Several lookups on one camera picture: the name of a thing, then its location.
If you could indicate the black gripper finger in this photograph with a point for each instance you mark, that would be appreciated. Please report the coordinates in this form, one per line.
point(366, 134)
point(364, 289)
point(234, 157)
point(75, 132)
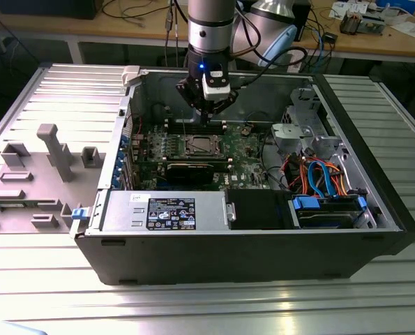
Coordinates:
point(229, 99)
point(188, 92)

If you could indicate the silver CPU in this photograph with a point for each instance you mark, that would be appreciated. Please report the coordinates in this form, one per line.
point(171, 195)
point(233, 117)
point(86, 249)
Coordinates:
point(202, 146)

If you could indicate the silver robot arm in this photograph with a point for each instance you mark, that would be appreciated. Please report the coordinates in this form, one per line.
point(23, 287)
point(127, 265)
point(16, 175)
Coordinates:
point(210, 31)

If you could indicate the CPU socket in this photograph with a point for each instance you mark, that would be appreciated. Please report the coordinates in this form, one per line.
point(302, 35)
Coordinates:
point(188, 137)

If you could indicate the blue slot clip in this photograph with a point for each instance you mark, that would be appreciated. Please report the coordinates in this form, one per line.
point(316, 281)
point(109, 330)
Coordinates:
point(121, 155)
point(118, 171)
point(115, 181)
point(124, 140)

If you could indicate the CPU cooler heat sink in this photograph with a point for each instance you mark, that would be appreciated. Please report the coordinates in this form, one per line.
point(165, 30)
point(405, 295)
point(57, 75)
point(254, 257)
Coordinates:
point(350, 23)

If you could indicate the beige case latch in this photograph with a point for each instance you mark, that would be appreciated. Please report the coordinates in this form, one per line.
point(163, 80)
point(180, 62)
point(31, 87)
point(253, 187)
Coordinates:
point(129, 75)

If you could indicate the RAM stick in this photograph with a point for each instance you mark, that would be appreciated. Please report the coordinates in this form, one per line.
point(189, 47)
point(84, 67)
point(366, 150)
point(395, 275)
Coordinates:
point(196, 158)

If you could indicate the green motherboard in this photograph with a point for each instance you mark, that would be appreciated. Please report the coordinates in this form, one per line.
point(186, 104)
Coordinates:
point(245, 167)

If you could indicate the black graphics card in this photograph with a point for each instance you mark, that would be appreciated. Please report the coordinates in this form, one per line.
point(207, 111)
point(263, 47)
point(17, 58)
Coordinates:
point(189, 172)

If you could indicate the silver metal drive cage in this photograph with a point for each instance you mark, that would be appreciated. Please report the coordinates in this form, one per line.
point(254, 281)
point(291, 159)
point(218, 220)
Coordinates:
point(324, 143)

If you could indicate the black tower box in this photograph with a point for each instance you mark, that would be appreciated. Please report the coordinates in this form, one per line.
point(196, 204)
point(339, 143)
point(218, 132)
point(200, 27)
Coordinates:
point(304, 17)

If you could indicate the black plastic shroud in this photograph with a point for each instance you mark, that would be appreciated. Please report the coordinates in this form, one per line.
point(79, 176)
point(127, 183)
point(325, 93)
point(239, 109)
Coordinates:
point(256, 209)

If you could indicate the wooden desk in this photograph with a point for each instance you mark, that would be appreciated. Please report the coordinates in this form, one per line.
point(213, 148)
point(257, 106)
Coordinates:
point(88, 26)

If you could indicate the small black adapter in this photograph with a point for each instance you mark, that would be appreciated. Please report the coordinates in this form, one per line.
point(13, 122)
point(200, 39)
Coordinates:
point(330, 37)

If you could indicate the silver power supply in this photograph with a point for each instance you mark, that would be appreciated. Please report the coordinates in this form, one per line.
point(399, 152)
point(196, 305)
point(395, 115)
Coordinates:
point(123, 209)

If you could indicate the white printed paper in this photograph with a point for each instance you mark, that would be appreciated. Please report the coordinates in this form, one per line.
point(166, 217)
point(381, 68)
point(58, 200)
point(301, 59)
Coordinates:
point(339, 8)

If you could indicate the hard disk blue carrier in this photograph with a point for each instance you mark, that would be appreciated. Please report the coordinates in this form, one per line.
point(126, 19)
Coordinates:
point(322, 216)

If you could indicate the black PC case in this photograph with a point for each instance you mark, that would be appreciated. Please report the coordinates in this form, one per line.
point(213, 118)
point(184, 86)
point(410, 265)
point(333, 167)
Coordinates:
point(228, 258)

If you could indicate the grey electronic device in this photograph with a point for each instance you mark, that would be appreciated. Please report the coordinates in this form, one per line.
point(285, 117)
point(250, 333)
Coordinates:
point(372, 25)

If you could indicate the blue case latch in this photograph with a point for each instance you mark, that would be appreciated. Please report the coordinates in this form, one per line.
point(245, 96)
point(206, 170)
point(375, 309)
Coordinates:
point(80, 214)

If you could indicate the grey parts rack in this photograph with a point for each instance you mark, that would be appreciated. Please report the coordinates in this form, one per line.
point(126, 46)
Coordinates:
point(36, 181)

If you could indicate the blue box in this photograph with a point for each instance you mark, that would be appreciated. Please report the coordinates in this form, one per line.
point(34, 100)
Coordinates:
point(399, 3)

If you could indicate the white paper sheets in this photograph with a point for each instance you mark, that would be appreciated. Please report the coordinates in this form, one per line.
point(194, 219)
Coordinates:
point(413, 28)

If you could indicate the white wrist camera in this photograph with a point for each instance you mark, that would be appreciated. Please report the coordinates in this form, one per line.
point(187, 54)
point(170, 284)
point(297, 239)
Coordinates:
point(215, 91)

